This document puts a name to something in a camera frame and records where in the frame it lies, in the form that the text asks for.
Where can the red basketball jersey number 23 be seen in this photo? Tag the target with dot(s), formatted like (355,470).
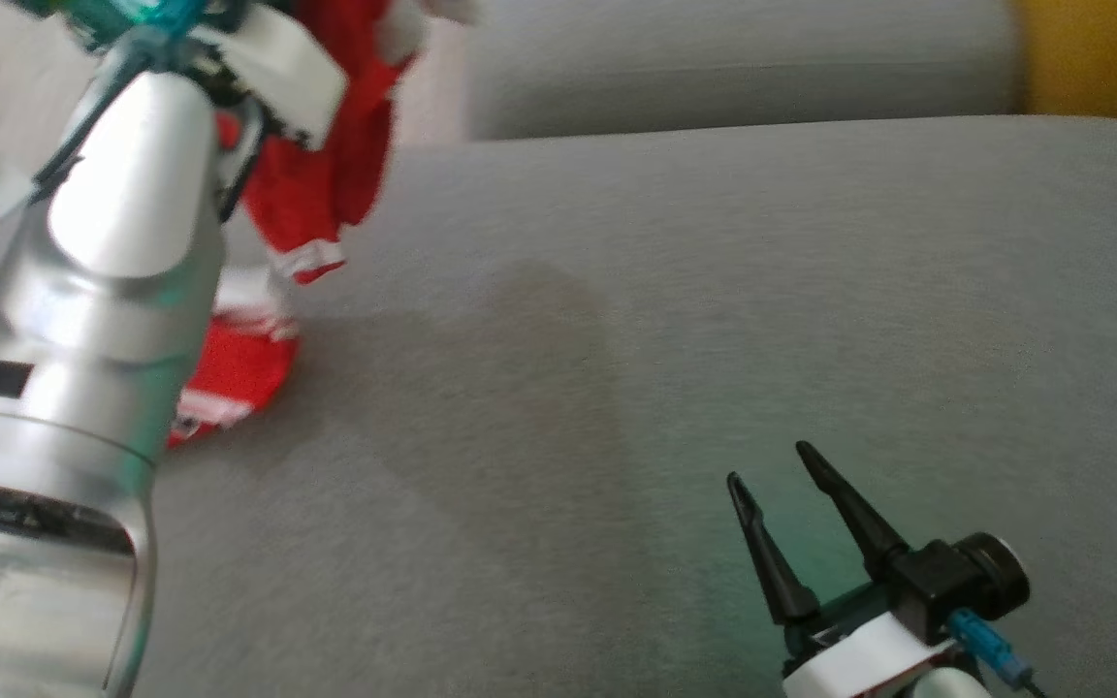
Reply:
(311,184)

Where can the large yellow sofa backrest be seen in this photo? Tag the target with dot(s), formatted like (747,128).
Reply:
(1101,53)

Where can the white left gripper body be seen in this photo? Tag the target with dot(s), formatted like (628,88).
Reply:
(277,68)

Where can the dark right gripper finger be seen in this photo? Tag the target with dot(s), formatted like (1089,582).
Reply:
(770,562)
(854,519)

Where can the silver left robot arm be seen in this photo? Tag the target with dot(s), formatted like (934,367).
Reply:
(83,339)

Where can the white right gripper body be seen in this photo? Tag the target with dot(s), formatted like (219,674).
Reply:
(859,654)

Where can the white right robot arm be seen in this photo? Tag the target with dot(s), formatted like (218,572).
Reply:
(951,685)

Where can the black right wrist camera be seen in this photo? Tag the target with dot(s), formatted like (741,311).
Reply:
(966,577)

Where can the large grey sofa seat cushion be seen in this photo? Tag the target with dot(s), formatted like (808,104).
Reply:
(714,339)

